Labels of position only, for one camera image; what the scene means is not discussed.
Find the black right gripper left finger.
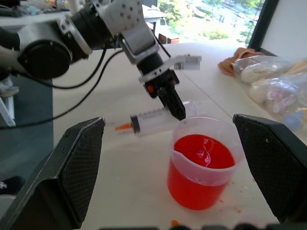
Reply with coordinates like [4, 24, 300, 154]
[0, 116, 106, 230]

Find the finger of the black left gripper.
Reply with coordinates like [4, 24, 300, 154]
[157, 86, 187, 121]

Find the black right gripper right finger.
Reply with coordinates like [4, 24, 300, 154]
[233, 114, 307, 230]

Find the clear plastic syringe orange tip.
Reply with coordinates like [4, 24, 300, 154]
[115, 100, 210, 138]

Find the clear cup with red liquid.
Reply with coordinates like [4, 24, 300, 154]
[166, 116, 246, 211]

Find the dark shoe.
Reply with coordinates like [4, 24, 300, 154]
[0, 175, 26, 196]

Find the pink cloth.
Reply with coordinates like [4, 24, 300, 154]
[217, 47, 265, 78]

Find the white background table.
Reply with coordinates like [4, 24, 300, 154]
[141, 4, 168, 32]

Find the clear plastic bag with items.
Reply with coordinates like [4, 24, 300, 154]
[232, 55, 307, 135]

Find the white board panel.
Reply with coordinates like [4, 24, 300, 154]
[260, 0, 307, 63]

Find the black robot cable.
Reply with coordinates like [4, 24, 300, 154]
[0, 49, 124, 130]
[51, 47, 107, 90]

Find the dark window frame post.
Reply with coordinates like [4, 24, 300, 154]
[248, 0, 280, 50]

